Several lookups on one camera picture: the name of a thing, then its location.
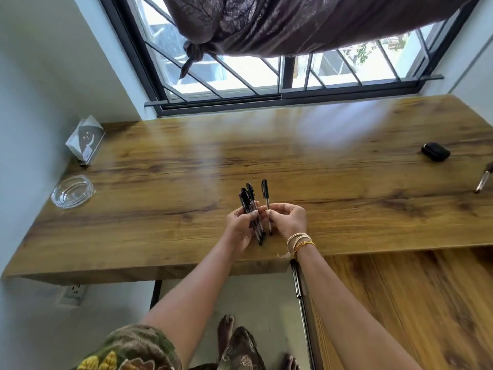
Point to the white and black tissue box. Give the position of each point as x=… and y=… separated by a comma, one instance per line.
x=85, y=139

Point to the person's left foot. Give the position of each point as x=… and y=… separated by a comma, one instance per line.
x=225, y=335

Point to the person's right forearm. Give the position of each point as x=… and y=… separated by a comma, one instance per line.
x=342, y=312

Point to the person's left hand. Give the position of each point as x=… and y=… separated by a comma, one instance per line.
x=238, y=231

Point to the floral patterned garment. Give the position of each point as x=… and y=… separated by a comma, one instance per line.
x=131, y=350

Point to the person's right foot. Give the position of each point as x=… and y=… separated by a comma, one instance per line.
x=289, y=362

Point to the person's right thumb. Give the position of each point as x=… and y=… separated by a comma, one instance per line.
x=272, y=216

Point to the black earbuds case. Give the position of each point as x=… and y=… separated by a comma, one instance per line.
x=436, y=151

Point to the person's right hand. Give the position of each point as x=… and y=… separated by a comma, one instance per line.
x=290, y=221

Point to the black window frame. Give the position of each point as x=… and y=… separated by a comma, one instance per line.
x=277, y=96

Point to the black metal window grille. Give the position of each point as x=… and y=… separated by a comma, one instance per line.
x=238, y=75

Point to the green outdoor plant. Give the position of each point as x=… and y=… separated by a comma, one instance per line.
x=362, y=53

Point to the black metal table leg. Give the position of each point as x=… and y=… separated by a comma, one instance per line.
x=155, y=293
x=302, y=304

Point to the brush with metal ferrule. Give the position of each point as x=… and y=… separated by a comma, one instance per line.
x=482, y=180

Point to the black capped ballpoint pen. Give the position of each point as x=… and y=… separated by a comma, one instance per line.
x=242, y=200
x=265, y=192
x=245, y=196
x=251, y=192

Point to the brown knotted curtain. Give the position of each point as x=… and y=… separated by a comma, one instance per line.
x=292, y=23

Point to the person's left thumb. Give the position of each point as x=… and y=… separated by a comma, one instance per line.
x=252, y=215

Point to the white wall socket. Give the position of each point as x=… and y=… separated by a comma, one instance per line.
x=73, y=293

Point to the person's foot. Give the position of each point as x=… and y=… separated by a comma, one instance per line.
x=289, y=362
x=225, y=335

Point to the clear glass ashtray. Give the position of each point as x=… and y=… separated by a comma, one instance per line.
x=72, y=191

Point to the person's left forearm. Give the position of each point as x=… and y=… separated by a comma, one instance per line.
x=192, y=296

